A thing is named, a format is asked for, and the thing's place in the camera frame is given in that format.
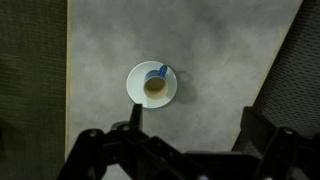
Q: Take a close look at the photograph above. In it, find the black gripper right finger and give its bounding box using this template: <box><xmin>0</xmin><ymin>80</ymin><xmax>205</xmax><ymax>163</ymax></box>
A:
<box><xmin>240</xmin><ymin>106</ymin><xmax>320</xmax><ymax>180</ymax></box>

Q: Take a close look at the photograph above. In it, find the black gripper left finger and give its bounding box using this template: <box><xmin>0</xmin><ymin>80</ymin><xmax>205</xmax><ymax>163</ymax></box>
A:
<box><xmin>56</xmin><ymin>103</ymin><xmax>208</xmax><ymax>180</ymax></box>

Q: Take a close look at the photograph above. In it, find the dark grey patterned sofa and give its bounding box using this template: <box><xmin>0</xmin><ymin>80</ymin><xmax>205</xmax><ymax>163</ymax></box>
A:
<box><xmin>232</xmin><ymin>0</ymin><xmax>320</xmax><ymax>158</ymax></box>

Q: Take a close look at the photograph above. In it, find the white round plate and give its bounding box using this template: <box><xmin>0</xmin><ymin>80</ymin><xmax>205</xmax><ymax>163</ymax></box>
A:
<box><xmin>125</xmin><ymin>60</ymin><xmax>178</xmax><ymax>110</ymax></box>

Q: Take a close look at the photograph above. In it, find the blue mug with cream inside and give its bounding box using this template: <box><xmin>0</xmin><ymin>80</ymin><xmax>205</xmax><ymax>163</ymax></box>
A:
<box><xmin>143</xmin><ymin>64</ymin><xmax>170</xmax><ymax>100</ymax></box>

